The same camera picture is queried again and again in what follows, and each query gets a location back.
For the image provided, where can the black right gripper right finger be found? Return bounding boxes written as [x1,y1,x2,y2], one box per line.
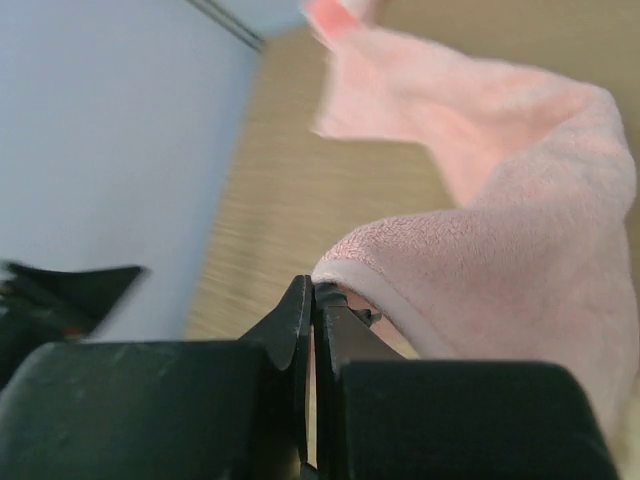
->
[313,283,618,479]

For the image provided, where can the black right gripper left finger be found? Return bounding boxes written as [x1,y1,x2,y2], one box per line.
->
[1,276,314,479]

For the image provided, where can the large pink towel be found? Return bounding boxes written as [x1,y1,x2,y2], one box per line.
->
[307,1,639,433]

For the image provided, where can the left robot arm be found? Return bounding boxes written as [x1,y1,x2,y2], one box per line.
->
[1,261,147,386]

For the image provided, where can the left aluminium frame post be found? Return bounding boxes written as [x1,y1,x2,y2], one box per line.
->
[187,0,265,52]

